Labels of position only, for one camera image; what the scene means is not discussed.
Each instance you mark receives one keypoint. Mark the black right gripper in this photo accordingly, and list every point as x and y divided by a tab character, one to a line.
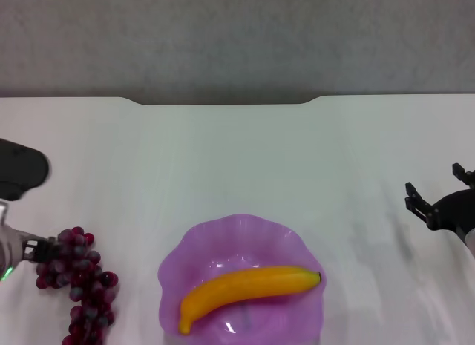
454	211

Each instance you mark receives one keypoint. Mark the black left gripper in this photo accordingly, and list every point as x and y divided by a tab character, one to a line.
30	251

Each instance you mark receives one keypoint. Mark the dark red grape bunch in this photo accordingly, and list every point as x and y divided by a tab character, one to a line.
79	271

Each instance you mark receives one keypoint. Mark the yellow plastic banana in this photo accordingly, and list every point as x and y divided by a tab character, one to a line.
241	289

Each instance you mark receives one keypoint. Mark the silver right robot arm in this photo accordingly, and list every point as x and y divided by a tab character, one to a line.
471	245

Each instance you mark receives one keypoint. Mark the purple wavy plastic bowl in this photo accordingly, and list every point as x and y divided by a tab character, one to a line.
222	245

